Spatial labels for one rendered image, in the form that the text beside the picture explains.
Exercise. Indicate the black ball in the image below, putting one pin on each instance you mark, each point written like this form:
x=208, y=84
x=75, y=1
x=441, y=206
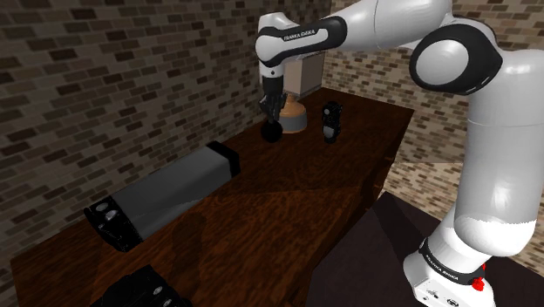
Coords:
x=271, y=132

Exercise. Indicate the brown wooden table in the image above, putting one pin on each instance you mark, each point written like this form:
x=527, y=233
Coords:
x=272, y=204

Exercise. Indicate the black figure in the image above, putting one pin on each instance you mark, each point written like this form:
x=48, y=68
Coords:
x=331, y=122

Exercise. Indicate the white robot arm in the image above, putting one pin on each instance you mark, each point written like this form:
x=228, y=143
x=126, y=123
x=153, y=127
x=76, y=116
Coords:
x=501, y=170

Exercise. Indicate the black appliance with round buttons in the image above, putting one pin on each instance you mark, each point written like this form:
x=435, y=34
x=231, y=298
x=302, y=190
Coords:
x=140, y=290

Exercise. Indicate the beige cabinet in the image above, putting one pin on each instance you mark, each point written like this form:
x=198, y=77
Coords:
x=307, y=76

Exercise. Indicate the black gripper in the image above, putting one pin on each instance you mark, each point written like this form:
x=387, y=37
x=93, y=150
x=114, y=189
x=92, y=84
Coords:
x=273, y=90

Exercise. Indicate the dark robot stand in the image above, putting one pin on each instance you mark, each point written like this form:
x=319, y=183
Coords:
x=365, y=263

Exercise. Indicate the long grey box black ends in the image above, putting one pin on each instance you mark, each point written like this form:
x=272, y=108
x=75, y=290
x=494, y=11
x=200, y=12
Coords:
x=170, y=191

